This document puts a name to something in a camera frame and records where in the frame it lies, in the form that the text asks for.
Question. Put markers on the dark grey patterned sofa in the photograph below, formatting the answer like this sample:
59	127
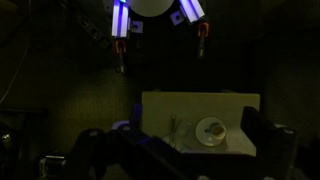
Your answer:
73	100

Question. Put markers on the blue coffee mug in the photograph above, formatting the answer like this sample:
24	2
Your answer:
218	130

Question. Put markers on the orange handled clamp right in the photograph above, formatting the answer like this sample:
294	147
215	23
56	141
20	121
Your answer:
203	29

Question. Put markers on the orange handled clamp left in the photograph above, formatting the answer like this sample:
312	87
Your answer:
120	49

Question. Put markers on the dark metal spoon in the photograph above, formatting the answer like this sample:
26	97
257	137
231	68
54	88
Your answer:
173	123

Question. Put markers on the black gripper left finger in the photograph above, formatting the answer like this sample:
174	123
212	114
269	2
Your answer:
136	116

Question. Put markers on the clear plastic packet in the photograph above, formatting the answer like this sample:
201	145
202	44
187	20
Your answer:
178	137

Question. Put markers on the orange handled clamp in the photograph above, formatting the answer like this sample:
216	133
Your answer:
203	29
120	49

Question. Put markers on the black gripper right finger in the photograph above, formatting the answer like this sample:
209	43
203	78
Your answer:
275	146

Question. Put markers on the white round saucer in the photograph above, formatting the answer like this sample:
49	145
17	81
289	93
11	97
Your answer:
202	132

